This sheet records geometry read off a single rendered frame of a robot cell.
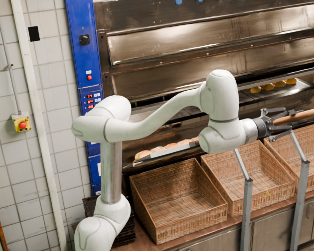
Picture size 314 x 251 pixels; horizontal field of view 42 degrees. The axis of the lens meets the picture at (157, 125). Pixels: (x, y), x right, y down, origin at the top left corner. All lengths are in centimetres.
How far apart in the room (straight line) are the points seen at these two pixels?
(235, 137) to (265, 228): 188
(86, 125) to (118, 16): 111
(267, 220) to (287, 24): 147
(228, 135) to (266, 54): 189
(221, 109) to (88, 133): 57
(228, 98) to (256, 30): 177
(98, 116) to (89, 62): 94
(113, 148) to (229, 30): 146
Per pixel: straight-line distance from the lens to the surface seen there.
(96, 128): 166
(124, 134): 162
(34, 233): 314
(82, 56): 258
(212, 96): 140
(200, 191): 329
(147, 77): 282
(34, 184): 290
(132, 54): 270
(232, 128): 145
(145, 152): 273
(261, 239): 333
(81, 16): 253
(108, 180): 200
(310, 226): 363
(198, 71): 297
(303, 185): 318
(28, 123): 261
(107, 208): 209
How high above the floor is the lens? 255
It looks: 27 degrees down
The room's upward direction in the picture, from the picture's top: 3 degrees counter-clockwise
